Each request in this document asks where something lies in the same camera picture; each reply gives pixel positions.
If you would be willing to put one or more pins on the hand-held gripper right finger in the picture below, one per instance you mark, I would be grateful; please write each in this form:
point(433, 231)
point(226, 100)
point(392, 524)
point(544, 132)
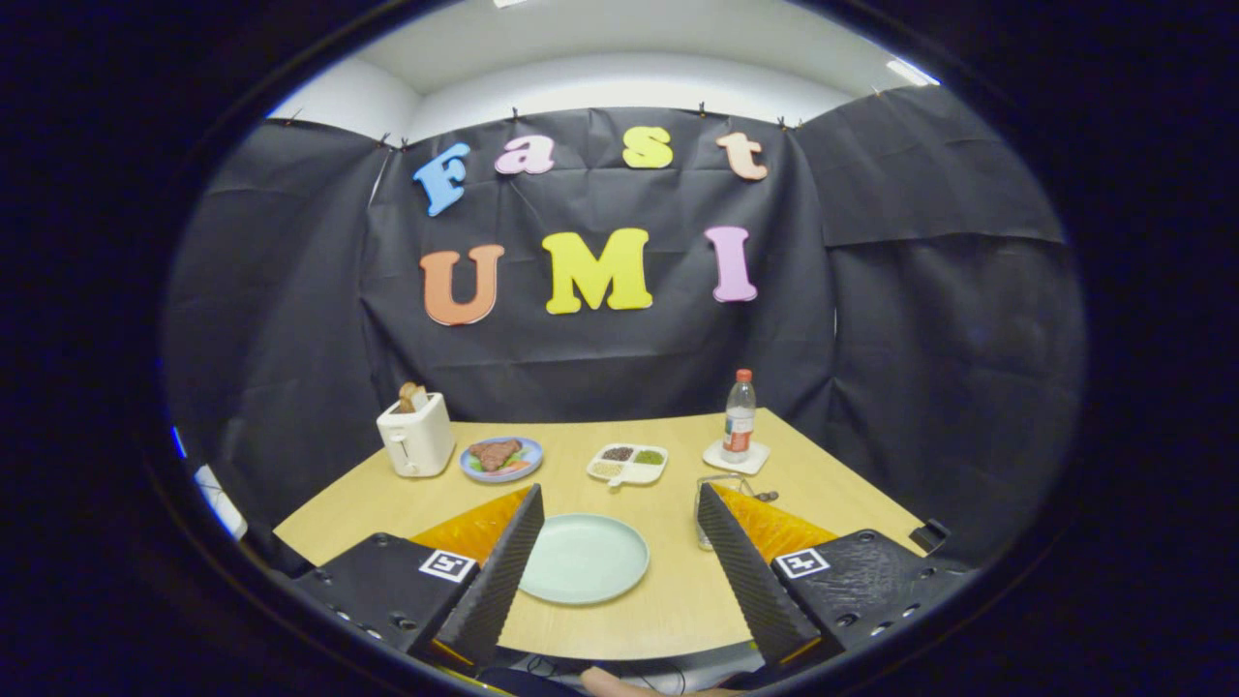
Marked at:
point(745, 581)

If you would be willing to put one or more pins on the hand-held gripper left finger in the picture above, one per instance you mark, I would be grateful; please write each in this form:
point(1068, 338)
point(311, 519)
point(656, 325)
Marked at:
point(503, 571)

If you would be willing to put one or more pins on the pale green round plate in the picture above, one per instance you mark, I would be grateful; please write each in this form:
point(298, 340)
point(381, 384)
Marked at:
point(581, 561)

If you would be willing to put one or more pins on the blue oval plate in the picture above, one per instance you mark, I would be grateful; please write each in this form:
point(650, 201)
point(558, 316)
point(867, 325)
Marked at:
point(530, 467)

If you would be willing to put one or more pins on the brown steak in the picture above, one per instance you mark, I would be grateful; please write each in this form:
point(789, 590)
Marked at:
point(495, 454)

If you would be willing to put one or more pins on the white square coaster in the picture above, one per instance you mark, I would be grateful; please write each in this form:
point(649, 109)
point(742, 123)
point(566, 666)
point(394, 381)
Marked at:
point(755, 463)

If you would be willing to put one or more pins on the pile of pale soybeans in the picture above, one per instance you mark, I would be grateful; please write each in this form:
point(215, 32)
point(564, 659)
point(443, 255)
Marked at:
point(606, 469)

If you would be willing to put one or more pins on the white divided dish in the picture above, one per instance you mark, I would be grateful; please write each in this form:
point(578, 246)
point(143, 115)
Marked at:
point(644, 474)

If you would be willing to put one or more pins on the white toaster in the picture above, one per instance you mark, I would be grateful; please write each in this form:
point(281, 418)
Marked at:
point(418, 440)

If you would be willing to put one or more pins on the pile of green beans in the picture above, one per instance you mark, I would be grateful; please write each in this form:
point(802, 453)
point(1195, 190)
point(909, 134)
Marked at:
point(649, 457)

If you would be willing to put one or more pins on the clear plastic water bottle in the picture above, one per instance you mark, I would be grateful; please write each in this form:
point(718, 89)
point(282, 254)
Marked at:
point(739, 421)

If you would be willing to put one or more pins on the pile of dark red beans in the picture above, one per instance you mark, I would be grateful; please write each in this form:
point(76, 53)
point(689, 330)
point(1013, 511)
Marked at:
point(618, 453)

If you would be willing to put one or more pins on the small black box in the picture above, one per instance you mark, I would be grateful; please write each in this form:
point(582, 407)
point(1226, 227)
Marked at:
point(929, 535)

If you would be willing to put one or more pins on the toasted bread slice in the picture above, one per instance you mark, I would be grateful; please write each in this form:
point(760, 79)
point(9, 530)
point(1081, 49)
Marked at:
point(412, 395)

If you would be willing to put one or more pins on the black backdrop cloth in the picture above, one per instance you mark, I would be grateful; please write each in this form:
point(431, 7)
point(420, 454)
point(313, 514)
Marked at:
point(619, 368)

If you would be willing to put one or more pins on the white panel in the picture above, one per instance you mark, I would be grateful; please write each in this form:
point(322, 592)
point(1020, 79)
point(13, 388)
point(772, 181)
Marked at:
point(221, 501)

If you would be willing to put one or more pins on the small ceiling light panel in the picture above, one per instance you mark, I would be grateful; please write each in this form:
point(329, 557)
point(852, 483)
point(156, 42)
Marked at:
point(912, 73)

